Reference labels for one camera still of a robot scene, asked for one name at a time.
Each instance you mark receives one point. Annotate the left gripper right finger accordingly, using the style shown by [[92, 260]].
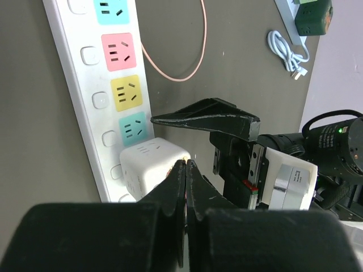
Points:
[[222, 237]]

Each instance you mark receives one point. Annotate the light green usb charger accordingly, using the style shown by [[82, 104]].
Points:
[[301, 2]]

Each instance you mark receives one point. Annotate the white multicolour power strip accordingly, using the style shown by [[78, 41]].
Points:
[[99, 46]]

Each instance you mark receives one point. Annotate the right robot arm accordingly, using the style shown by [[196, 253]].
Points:
[[319, 167]]

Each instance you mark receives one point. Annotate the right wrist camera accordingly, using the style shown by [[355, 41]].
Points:
[[290, 182]]

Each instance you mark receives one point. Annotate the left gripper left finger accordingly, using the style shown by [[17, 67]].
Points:
[[147, 235]]

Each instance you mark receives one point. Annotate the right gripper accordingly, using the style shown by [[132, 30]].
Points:
[[239, 161]]

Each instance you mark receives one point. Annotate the white cube socket adapter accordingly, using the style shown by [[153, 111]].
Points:
[[147, 164]]

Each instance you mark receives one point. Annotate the dark green cube adapter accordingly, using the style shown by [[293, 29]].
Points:
[[314, 18]]

